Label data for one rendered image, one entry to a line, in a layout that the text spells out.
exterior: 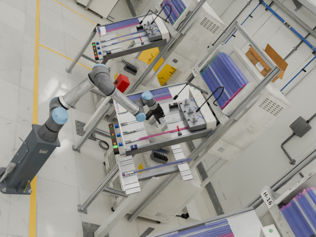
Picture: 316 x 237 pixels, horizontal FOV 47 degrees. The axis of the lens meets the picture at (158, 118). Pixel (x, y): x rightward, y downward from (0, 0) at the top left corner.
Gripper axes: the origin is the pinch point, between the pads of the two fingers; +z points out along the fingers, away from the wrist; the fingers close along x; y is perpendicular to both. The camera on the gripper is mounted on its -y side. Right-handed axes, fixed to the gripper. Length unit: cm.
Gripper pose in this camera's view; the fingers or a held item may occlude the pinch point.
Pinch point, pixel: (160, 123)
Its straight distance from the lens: 300.5
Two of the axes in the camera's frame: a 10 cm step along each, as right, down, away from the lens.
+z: 3.8, 6.4, 6.7
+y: 9.0, -4.3, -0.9
